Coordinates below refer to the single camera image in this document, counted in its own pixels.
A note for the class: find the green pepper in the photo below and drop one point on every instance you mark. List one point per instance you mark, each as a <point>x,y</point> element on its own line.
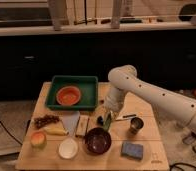
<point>107,122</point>

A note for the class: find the yellow banana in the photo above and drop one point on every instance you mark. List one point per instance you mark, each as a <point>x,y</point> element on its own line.
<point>56,131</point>

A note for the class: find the orange bowl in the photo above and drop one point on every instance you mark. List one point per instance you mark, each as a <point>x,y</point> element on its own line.
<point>68,95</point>

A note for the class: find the green plastic tray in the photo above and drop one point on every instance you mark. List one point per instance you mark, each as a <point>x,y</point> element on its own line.
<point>88,86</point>

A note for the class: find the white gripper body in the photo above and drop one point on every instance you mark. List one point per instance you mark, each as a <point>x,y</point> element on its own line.
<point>114,101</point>

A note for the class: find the bunch of dark grapes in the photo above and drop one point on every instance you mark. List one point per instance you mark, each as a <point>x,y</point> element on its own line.
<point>40,122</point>

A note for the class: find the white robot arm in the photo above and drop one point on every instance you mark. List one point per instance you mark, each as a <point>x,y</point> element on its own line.
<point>124,80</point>

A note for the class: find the orange green fruit toy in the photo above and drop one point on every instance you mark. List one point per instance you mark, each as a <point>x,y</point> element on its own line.
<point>38,139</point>

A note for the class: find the white plate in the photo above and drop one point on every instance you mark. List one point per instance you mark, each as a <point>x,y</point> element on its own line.
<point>68,148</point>

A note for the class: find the wooden block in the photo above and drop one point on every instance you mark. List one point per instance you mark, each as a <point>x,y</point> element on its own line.
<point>82,126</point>

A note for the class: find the purple bowl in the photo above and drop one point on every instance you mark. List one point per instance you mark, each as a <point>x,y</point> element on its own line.
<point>97,141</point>

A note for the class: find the blue sponge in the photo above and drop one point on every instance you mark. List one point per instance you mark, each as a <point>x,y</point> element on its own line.
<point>132,150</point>

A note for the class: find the metal cup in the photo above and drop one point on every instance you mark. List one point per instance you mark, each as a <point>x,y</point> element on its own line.
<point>136,124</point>

